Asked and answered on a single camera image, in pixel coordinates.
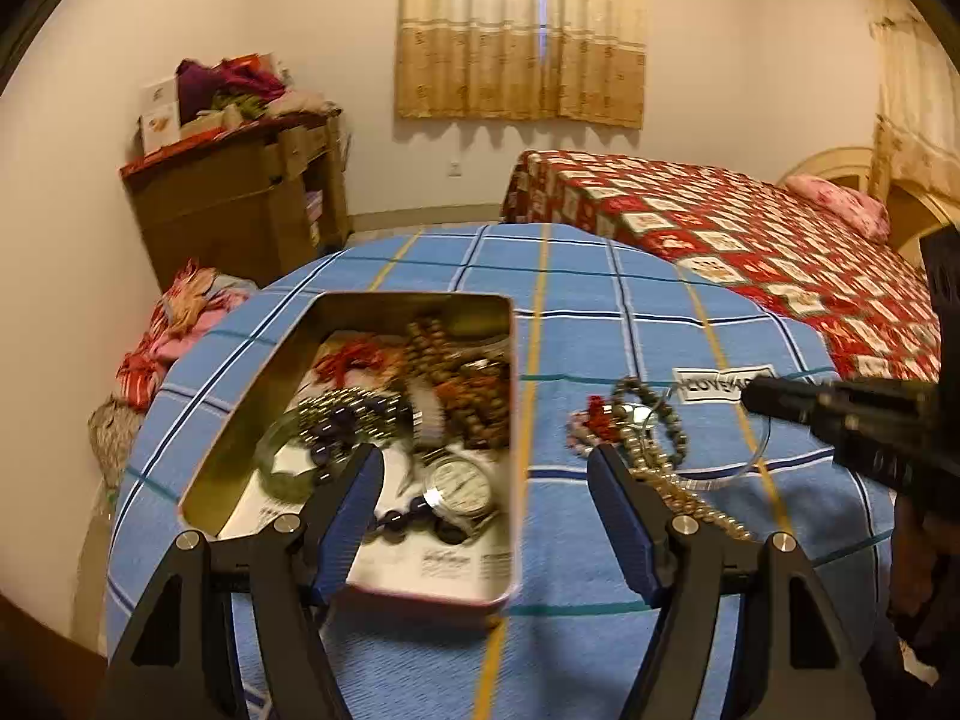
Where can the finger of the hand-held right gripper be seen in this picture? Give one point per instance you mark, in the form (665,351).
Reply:
(795,399)
(885,457)

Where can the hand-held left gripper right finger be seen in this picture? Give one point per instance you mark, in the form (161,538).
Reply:
(626,525)

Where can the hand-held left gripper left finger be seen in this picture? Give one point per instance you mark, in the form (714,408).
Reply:
(345,525)

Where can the clear bangle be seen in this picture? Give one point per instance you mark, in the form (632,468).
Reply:
(761,450)

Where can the green jade bangle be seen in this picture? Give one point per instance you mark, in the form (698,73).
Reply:
(281,476)

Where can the rectangular metal tin box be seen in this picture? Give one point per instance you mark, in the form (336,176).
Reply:
(517,480)

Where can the silver wristwatch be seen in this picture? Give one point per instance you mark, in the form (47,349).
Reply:
(457,484)

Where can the red tassel charm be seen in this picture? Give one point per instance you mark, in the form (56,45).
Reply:
(352,360)

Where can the red bead charm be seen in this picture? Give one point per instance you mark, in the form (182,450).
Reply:
(596,420)

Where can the printed paper sheet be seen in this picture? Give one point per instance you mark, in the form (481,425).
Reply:
(450,566)

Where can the pink pillow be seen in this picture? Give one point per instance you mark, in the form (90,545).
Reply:
(840,202)

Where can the bed with red patterned bedspread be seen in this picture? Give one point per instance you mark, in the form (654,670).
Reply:
(750,240)

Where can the cream wooden headboard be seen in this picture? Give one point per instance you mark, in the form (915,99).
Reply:
(832,161)

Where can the beige patterned window curtain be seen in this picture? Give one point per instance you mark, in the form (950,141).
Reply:
(525,30)
(915,105)

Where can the blue plaid tablecloth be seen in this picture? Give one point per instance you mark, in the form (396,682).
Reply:
(585,292)

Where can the floral fabric bag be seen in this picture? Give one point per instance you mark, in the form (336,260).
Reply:
(112,439)

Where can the pink and red clothes pile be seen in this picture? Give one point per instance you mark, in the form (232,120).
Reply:
(172,315)

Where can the plastic storage box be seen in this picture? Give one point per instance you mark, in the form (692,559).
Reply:
(313,216)

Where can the brown wooden desk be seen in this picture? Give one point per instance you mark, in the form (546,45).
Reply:
(217,217)

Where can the flat red box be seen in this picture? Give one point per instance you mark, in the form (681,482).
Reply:
(187,150)

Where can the white upright carton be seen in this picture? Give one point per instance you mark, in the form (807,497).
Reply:
(161,116)

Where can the pile of clothes on desk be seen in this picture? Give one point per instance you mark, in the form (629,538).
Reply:
(240,86)

